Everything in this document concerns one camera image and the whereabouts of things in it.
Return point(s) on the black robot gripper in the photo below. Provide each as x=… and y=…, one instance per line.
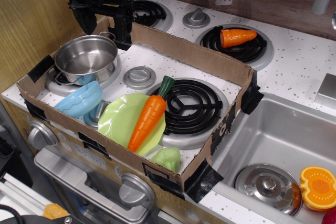
x=123, y=19

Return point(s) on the orange plastic toy carrot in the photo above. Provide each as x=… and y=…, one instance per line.
x=150, y=115

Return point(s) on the light green plastic plate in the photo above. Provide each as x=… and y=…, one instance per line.
x=119, y=119

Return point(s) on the orange carrot half piece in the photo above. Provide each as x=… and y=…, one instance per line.
x=235, y=37

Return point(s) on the back left black burner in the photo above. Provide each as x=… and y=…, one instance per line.
x=148, y=13

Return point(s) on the black burner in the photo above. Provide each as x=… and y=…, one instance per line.
x=148, y=13
x=193, y=107
x=246, y=52

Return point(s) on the stainless steel pot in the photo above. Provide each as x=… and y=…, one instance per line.
x=87, y=58

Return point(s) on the silver stove knob centre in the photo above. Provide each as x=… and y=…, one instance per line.
x=139, y=78

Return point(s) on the silver stove knob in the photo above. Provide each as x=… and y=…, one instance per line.
x=196, y=19
x=139, y=78

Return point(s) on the front left burner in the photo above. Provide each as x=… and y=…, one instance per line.
x=57, y=83

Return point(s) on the silver stove knob back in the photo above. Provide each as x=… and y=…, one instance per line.
x=196, y=19

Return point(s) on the light blue plastic bowl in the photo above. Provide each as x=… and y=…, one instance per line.
x=81, y=101

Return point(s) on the brown cardboard fence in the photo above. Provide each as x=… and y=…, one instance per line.
x=198, y=178

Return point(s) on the front right black burner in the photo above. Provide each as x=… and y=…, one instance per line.
x=193, y=107

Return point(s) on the silver oven knob left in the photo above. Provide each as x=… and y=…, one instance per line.
x=41, y=136

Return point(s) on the silver oven knob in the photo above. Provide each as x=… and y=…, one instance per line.
x=134, y=191
x=41, y=136

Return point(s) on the back right black burner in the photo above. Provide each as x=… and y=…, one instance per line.
x=246, y=52

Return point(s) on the green toy broccoli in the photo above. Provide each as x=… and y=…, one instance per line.
x=167, y=157

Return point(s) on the silver oven knob right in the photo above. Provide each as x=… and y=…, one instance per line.
x=134, y=191

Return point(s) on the grey metal sink basin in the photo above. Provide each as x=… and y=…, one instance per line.
x=282, y=133

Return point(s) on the steel pot lid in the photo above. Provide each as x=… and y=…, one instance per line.
x=270, y=184

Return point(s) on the orange toy pumpkin half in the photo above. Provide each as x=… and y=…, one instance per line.
x=318, y=188

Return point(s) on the red toy fruit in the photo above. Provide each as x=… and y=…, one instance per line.
x=329, y=217

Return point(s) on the silver oven door handle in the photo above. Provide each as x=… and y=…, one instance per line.
x=91, y=200

